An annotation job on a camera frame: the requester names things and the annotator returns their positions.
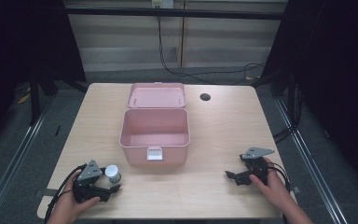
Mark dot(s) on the person's right hand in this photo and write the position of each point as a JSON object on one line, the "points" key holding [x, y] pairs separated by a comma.
{"points": [[272, 186]]}

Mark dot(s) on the black curtain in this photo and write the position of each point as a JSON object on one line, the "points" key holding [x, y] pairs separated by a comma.
{"points": [[21, 56], [332, 77]]}

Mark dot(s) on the small white-capped jar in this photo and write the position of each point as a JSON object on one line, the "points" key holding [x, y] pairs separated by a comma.
{"points": [[112, 173]]}

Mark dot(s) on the small black floor item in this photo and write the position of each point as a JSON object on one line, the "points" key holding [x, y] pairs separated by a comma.
{"points": [[57, 130]]}

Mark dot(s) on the person's left hand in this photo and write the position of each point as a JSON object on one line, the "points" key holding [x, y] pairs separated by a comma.
{"points": [[68, 207]]}

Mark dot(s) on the grey tape strip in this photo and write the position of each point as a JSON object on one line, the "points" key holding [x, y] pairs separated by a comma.
{"points": [[296, 189], [42, 193]]}

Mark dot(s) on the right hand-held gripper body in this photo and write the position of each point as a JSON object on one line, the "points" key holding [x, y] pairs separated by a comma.
{"points": [[256, 165]]}

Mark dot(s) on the white wall socket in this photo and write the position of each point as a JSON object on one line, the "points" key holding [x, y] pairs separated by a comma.
{"points": [[162, 3]]}

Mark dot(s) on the metal floor rail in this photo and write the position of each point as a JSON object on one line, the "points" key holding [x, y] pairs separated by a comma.
{"points": [[313, 168], [9, 168]]}

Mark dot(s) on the black horizontal bar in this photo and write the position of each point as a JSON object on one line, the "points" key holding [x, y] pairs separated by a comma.
{"points": [[174, 13]]}

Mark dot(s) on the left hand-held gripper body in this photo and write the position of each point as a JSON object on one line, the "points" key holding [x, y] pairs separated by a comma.
{"points": [[88, 180]]}

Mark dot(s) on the pink plastic storage box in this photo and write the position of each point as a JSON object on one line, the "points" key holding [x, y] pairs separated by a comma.
{"points": [[155, 124]]}

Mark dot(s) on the black metal stand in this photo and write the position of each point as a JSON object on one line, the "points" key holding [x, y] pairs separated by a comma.
{"points": [[34, 99], [287, 93]]}

